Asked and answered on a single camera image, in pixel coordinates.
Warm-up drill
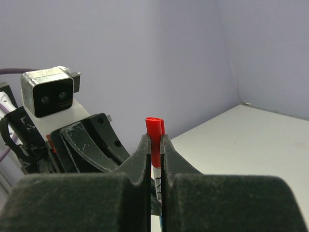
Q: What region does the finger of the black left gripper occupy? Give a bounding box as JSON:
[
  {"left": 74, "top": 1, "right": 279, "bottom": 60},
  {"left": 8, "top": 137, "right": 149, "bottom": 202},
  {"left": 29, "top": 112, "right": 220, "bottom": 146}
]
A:
[
  {"left": 83, "top": 113, "right": 130, "bottom": 166},
  {"left": 60, "top": 122, "right": 118, "bottom": 173}
]

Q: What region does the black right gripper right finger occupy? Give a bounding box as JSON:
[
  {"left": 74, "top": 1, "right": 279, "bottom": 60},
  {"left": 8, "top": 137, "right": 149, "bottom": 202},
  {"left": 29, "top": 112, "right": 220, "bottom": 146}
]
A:
[{"left": 161, "top": 135, "right": 308, "bottom": 232}]

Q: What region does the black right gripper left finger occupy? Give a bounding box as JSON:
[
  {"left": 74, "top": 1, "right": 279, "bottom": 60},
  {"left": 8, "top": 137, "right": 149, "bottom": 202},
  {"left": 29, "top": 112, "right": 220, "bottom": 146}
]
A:
[{"left": 0, "top": 135, "right": 151, "bottom": 232}]

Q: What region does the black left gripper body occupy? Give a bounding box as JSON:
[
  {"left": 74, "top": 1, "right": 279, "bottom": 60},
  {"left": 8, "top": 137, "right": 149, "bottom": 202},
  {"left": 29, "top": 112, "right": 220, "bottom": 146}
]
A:
[{"left": 0, "top": 99, "right": 114, "bottom": 174}]

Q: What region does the red pen cap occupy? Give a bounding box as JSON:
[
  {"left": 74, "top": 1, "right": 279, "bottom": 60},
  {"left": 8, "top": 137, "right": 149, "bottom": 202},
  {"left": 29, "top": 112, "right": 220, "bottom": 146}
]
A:
[{"left": 145, "top": 117, "right": 165, "bottom": 168}]

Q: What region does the red whiteboard marker pen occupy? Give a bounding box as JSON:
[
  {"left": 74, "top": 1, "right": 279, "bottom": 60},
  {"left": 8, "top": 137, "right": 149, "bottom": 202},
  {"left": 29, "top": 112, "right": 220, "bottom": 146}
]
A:
[{"left": 153, "top": 166, "right": 162, "bottom": 204}]

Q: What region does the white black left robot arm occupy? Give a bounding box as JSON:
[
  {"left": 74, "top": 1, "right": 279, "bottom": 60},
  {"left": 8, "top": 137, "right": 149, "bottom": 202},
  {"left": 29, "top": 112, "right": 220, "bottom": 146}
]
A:
[{"left": 0, "top": 87, "right": 129, "bottom": 174}]

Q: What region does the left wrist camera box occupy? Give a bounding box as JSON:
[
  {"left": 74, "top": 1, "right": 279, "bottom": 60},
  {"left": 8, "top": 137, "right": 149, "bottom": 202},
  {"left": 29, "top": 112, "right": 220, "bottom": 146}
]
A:
[{"left": 20, "top": 66, "right": 81, "bottom": 118}]

